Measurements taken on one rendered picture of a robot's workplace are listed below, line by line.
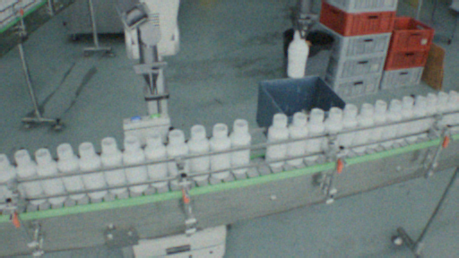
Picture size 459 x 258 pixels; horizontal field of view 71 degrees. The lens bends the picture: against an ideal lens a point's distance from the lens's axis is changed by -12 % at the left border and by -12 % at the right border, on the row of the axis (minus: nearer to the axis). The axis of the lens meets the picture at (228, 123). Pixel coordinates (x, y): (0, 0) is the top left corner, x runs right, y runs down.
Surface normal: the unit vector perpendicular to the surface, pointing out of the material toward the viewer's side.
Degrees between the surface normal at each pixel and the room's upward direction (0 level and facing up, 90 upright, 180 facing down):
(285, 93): 90
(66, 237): 90
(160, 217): 90
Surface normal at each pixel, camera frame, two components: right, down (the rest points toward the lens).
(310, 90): 0.27, 0.55
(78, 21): -0.04, 0.57
